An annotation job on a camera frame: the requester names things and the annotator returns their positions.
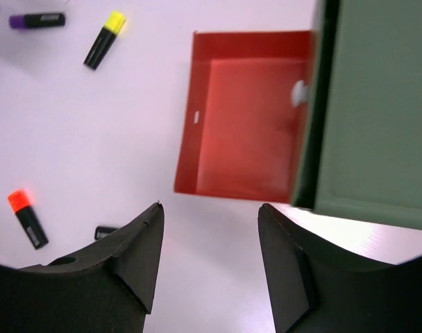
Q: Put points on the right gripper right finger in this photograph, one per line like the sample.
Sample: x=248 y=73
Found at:
x=317 y=286

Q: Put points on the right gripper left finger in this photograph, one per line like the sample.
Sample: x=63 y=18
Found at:
x=107 y=286

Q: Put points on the red drawer box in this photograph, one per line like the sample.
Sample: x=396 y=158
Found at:
x=244 y=115

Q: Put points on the pink highlighter marker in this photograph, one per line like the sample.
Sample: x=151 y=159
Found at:
x=103 y=231

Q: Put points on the orange highlighter marker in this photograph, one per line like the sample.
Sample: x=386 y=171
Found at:
x=28 y=219

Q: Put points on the green top drawer box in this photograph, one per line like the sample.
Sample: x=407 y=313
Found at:
x=360 y=156

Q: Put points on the yellow highlighter marker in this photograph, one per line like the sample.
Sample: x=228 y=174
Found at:
x=105 y=39

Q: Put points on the purple highlighter marker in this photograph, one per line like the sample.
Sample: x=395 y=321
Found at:
x=37 y=20

